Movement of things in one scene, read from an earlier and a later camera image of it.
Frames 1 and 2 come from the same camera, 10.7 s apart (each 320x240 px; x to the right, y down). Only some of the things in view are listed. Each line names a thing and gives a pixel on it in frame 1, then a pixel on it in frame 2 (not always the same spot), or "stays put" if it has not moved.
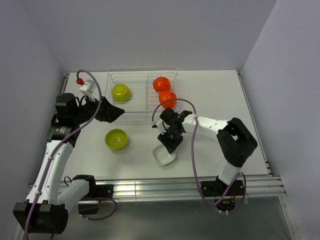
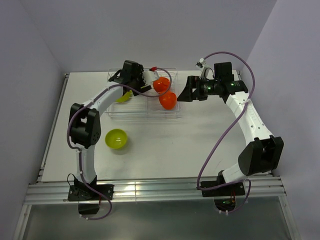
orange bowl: x=161 y=84 stays put
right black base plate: x=224 y=195 stays put
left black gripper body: x=85 y=112 -> x=138 y=81
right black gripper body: x=170 y=138 -> x=208 y=88
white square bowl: x=162 y=156 -> x=139 y=101
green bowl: x=115 y=139 stays put
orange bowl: x=166 y=95 stays put
